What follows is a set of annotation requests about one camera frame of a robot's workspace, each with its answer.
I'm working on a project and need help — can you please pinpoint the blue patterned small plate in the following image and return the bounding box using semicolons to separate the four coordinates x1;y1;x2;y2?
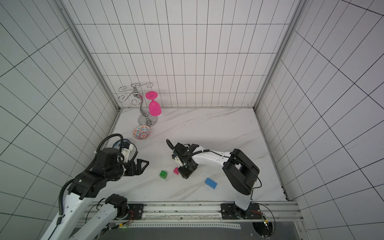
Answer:
113;139;131;150

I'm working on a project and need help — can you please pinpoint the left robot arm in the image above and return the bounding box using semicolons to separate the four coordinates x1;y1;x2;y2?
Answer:
42;148;149;240

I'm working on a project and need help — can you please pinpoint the green lego cube left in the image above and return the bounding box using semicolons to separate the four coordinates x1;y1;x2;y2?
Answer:
159;171;168;180

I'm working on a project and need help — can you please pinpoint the silver glass hanger stand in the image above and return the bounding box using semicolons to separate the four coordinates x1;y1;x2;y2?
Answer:
118;82;158;127

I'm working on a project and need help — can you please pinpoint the blue long lego brick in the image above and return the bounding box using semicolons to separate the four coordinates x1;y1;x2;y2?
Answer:
205;178;217;190

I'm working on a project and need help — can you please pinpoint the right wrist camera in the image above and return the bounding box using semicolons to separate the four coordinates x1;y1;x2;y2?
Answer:
172;153;184;166

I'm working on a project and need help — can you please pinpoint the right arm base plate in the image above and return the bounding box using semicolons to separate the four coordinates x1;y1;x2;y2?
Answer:
220;203;262;220

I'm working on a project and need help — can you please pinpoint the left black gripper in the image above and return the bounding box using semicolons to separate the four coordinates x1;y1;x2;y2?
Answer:
106;159;150;181

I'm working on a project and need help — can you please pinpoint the red patterned small bowl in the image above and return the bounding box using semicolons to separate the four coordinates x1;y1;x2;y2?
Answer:
133;125;152;140

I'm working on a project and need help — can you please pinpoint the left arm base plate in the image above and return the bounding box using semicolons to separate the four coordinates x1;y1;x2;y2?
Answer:
117;203;145;221

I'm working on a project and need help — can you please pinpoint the pink plastic wine glass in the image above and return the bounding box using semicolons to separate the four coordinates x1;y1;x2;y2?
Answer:
146;91;162;117

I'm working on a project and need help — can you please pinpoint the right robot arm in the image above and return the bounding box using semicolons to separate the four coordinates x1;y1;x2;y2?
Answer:
166;139;260;212

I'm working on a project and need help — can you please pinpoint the aluminium rail frame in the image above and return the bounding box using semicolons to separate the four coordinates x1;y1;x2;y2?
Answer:
109;202;304;229

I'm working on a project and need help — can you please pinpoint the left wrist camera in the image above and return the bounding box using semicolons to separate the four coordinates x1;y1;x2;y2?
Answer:
119;142;138;164

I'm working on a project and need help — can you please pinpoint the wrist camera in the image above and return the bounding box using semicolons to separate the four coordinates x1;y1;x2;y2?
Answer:
172;153;184;166
119;142;138;164

